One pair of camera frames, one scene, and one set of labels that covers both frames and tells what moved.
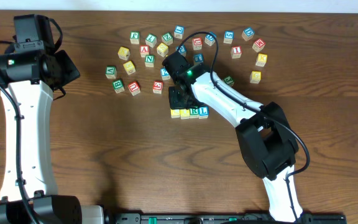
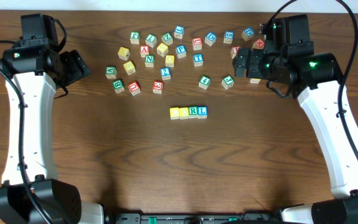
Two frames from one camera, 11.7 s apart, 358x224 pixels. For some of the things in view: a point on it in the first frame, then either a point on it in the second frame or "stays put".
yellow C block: (175, 113) stays put
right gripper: (179, 98) to (241, 62)
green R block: (194, 113) stays put
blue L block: (203, 112) stays put
